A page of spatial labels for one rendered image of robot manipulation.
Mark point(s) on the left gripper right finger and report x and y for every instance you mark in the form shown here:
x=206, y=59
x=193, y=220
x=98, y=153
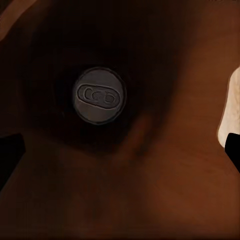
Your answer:
x=232, y=148

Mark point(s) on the trash can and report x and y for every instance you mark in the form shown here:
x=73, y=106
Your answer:
x=156, y=172

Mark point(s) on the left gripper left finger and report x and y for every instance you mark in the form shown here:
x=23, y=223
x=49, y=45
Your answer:
x=12, y=149

